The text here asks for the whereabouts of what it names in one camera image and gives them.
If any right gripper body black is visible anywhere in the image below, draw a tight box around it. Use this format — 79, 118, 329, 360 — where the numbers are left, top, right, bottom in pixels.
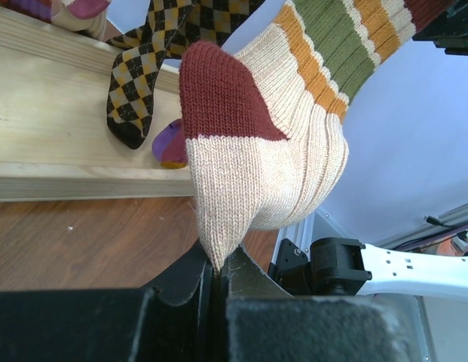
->
412, 0, 468, 56

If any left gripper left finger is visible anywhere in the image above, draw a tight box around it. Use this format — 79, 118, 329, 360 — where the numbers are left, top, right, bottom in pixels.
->
0, 244, 213, 361

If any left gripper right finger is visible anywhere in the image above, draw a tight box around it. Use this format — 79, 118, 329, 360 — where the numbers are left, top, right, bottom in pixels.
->
222, 247, 422, 361

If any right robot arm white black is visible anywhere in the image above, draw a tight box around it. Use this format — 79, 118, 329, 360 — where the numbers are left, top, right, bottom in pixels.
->
270, 1, 468, 302

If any wooden hanger stand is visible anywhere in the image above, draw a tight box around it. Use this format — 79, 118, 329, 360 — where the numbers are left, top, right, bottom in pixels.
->
0, 7, 193, 201

